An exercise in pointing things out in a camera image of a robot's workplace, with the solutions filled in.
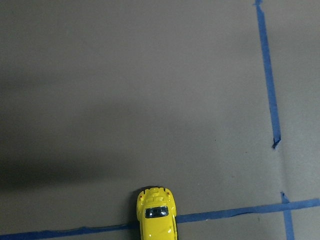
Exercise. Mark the yellow beetle toy car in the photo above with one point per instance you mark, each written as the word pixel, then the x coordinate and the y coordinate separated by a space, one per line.
pixel 156 213

